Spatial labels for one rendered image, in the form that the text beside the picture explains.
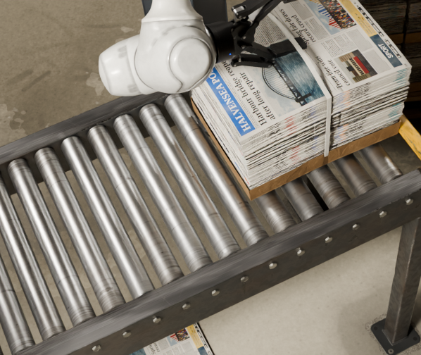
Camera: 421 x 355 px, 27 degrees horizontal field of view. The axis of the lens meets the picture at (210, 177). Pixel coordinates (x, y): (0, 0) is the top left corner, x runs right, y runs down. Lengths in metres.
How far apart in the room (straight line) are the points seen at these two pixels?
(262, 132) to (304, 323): 1.03
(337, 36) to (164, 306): 0.65
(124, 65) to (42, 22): 1.92
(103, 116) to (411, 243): 0.77
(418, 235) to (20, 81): 1.72
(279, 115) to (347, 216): 0.28
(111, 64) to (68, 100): 1.61
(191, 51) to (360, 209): 0.62
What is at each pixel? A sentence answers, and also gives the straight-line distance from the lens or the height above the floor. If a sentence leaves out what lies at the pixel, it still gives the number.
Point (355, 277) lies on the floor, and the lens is 2.69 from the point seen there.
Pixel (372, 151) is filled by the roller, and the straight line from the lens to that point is 1.95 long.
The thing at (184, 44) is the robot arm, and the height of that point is 1.35.
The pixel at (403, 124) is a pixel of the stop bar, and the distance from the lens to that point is 1.97.
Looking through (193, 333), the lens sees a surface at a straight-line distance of 2.60.
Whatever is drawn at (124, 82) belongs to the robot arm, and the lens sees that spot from 1.57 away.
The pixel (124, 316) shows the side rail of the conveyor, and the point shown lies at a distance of 1.77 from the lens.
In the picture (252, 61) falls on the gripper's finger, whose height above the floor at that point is 1.07.
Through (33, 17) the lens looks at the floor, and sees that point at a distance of 3.50.
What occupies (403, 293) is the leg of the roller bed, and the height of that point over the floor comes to 0.32.
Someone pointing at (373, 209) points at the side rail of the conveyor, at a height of 0.80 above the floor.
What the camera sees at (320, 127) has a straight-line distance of 1.79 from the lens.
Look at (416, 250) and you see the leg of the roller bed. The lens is 2.14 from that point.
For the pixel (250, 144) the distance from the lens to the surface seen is 1.70.
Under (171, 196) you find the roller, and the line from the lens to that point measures 1.90.
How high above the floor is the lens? 2.36
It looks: 55 degrees down
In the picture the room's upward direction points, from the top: 8 degrees counter-clockwise
